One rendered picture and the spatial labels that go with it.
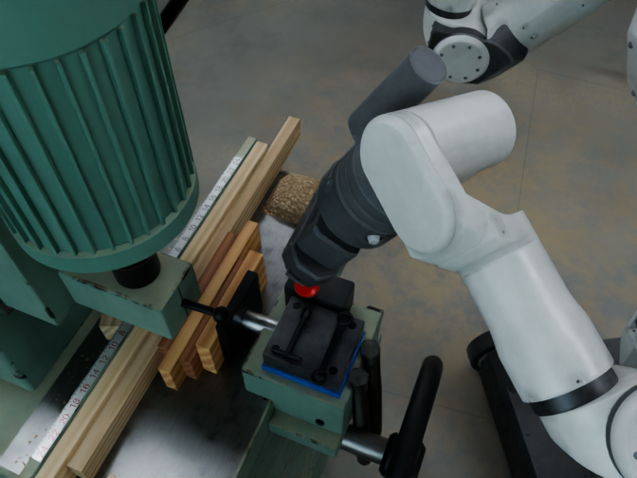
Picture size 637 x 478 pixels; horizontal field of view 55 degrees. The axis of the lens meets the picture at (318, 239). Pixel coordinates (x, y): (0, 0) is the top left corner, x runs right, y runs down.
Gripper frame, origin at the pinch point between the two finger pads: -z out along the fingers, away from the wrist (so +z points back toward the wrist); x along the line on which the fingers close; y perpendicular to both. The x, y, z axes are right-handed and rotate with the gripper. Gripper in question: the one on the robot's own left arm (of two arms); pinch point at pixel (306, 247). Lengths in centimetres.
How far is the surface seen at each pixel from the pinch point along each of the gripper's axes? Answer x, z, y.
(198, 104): 121, -145, 32
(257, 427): -14.3, -17.9, -9.2
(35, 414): -21.8, -42.5, 13.8
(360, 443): -9.0, -18.3, -23.3
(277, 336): -6.6, -9.3, -4.0
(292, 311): -2.8, -9.2, -4.3
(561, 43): 217, -82, -79
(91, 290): -11.8, -14.6, 16.4
